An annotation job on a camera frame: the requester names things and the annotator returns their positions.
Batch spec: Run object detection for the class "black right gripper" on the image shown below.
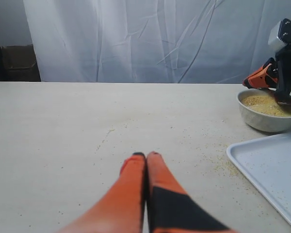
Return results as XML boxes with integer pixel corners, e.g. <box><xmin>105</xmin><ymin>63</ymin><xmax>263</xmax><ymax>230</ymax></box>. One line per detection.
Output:
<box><xmin>242</xmin><ymin>36</ymin><xmax>291</xmax><ymax>101</ymax></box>

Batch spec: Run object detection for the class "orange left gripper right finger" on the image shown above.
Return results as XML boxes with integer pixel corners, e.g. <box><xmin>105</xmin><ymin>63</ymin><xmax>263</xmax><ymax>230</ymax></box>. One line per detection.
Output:
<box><xmin>146</xmin><ymin>152</ymin><xmax>235</xmax><ymax>233</ymax></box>

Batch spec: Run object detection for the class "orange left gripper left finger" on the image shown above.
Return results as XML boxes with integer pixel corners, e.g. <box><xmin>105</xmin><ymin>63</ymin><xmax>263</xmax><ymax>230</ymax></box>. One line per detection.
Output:
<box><xmin>59</xmin><ymin>152</ymin><xmax>146</xmax><ymax>233</ymax></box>

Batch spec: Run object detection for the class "brown wooden spoon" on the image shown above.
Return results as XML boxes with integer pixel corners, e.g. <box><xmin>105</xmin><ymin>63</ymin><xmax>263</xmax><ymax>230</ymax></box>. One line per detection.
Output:
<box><xmin>262</xmin><ymin>88</ymin><xmax>291</xmax><ymax>106</ymax></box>

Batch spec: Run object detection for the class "white rectangular tray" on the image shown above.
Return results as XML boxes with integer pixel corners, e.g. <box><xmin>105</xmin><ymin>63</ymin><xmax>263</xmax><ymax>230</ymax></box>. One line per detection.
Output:
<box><xmin>226</xmin><ymin>132</ymin><xmax>291</xmax><ymax>225</ymax></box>

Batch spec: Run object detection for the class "white bowl of yellow grain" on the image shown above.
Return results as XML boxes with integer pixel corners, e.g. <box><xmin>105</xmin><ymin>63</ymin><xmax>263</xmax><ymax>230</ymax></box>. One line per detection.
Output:
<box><xmin>237</xmin><ymin>89</ymin><xmax>291</xmax><ymax>133</ymax></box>

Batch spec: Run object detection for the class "white backdrop curtain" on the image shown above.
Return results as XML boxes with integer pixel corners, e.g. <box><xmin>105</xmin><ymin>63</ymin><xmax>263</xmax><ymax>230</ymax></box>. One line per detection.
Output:
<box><xmin>24</xmin><ymin>0</ymin><xmax>291</xmax><ymax>83</ymax></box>

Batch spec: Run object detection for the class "brown cardboard box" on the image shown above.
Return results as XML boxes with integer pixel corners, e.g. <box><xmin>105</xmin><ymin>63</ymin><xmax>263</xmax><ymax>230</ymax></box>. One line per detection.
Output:
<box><xmin>1</xmin><ymin>45</ymin><xmax>41</xmax><ymax>82</ymax></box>

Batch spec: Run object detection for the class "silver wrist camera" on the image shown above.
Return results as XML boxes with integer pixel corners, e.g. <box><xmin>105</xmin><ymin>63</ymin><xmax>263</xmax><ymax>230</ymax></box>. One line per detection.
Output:
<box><xmin>268</xmin><ymin>18</ymin><xmax>291</xmax><ymax>52</ymax></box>

